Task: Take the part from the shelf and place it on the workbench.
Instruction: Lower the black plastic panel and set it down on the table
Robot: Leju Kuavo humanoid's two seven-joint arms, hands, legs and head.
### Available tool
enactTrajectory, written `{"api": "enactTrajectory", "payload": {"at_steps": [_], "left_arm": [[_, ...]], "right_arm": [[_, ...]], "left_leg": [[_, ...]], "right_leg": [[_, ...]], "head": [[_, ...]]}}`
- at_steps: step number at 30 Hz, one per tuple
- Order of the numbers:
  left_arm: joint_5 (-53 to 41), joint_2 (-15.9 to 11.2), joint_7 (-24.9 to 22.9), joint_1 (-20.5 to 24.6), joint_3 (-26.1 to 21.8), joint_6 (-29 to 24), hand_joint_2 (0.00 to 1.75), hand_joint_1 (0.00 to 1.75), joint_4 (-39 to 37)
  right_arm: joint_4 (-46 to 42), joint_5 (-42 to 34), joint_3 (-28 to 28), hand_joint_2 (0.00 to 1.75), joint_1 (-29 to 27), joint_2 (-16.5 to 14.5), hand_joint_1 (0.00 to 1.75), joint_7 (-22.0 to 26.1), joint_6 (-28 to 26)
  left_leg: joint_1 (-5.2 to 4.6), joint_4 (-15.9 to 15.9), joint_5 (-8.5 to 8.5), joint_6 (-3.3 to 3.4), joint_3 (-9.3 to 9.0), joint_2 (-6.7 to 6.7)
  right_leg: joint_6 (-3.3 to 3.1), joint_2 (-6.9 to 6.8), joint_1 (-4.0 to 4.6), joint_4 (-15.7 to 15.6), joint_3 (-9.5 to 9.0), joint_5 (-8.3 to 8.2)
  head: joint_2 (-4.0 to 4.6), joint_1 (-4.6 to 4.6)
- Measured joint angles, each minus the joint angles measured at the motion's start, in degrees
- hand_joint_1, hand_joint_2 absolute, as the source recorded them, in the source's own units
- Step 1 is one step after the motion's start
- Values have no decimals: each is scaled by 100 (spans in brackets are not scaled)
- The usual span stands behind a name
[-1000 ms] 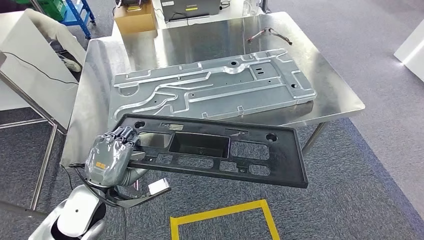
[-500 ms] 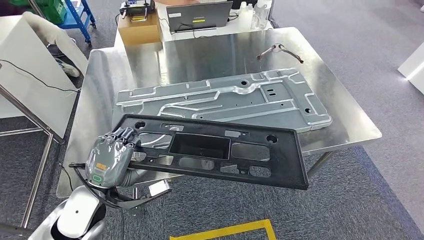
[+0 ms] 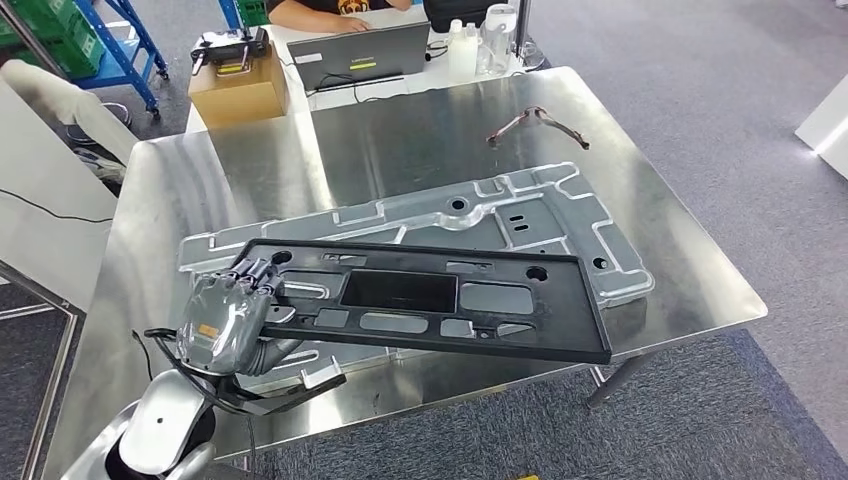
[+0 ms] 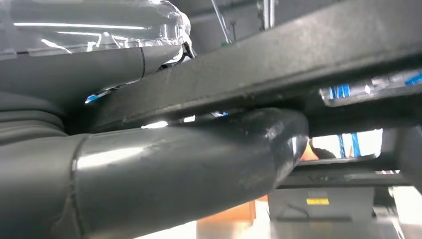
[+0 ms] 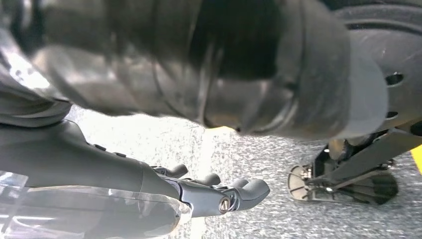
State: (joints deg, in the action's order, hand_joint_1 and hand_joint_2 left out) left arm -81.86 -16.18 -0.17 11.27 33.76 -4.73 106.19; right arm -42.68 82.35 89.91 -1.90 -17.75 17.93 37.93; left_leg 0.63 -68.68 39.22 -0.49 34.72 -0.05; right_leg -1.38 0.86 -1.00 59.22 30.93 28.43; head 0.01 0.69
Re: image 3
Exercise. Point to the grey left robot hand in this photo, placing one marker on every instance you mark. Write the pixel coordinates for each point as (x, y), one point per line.
(222, 328)

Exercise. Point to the black plastic panel part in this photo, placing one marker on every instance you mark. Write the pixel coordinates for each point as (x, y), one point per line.
(570, 318)

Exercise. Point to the stainless steel workbench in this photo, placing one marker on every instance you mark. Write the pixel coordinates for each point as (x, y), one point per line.
(430, 146)

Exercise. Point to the steel side table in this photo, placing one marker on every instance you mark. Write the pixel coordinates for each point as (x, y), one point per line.
(50, 371)

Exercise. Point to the white board panel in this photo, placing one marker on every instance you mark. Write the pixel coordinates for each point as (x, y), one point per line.
(46, 218)

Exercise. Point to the brown cardboard box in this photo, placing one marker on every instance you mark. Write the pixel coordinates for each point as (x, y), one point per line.
(238, 96)

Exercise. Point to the round dark chair base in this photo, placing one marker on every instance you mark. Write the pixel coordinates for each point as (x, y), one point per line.
(116, 112)

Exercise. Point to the seated person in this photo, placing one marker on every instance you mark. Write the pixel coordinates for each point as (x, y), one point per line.
(79, 109)

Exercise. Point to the black handheld remote controller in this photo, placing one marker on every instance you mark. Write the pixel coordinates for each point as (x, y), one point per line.
(228, 48)

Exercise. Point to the small blue step stool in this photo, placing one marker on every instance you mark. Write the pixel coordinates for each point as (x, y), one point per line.
(126, 60)

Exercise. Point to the black electronic device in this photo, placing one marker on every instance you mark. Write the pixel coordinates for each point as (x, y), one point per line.
(361, 56)

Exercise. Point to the white desk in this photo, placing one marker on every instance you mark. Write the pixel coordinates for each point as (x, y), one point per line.
(424, 83)

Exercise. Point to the person at laptop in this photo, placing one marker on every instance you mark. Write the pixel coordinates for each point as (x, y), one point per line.
(311, 14)

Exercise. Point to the green plastic crate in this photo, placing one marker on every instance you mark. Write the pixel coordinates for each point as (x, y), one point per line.
(60, 33)

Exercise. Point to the stamped grey metal plate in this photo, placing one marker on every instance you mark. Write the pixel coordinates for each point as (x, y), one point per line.
(563, 212)

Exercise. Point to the white plastic bottle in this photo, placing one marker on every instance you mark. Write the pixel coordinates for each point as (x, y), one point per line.
(462, 53)

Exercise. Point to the black bag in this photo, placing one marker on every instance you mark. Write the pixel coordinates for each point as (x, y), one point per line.
(457, 13)

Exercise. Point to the clear water bottle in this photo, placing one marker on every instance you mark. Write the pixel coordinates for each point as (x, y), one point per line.
(497, 40)

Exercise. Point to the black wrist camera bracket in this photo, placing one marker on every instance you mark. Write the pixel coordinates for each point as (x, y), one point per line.
(278, 399)

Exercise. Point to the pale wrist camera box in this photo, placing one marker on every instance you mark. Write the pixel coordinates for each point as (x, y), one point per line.
(321, 374)

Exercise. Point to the white lit pedestal block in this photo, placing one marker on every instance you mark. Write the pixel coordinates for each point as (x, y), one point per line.
(828, 132)

